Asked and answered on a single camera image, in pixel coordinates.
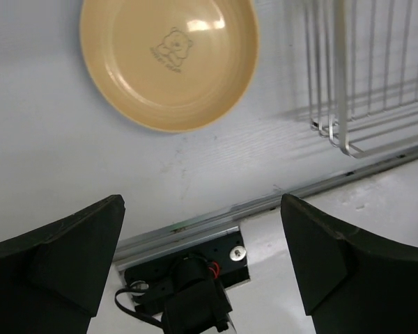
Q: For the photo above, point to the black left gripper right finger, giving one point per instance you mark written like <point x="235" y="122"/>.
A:
<point x="350" y="280"/>

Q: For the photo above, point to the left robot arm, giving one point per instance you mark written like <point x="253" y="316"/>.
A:
<point x="201" y="307"/>

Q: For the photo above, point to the aluminium rail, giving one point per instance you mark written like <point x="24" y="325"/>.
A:
<point x="382" y="197"/>

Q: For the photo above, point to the wire dish rack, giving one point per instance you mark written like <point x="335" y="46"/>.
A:
<point x="362" y="65"/>

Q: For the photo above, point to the beige plate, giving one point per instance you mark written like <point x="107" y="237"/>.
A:
<point x="171" y="66"/>

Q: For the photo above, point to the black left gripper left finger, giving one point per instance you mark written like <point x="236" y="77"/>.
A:
<point x="52" y="278"/>

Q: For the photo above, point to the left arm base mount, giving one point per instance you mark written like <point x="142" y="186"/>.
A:
<point x="169" y="274"/>

